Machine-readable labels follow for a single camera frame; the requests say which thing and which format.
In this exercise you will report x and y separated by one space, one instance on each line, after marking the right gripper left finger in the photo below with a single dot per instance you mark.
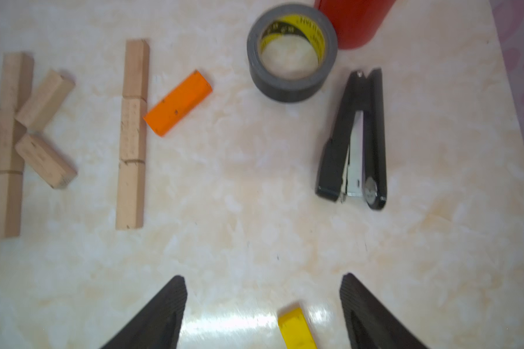
158 324

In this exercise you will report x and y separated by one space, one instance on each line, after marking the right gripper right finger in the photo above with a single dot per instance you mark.
369 323

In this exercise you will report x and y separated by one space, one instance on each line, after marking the yellow block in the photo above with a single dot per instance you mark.
295 330

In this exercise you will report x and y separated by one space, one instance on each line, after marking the pale cream wood block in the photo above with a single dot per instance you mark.
132 146

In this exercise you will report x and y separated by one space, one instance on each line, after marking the long natural wood block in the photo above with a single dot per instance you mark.
11 196

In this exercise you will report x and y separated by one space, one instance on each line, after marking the orange block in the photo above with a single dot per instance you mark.
178 103

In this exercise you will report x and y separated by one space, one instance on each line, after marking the black stapler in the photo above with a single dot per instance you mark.
353 163

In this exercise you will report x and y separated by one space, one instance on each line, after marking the red pencil cup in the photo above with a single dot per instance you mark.
355 21

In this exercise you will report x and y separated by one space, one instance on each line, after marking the grey duct tape roll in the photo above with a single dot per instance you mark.
292 19

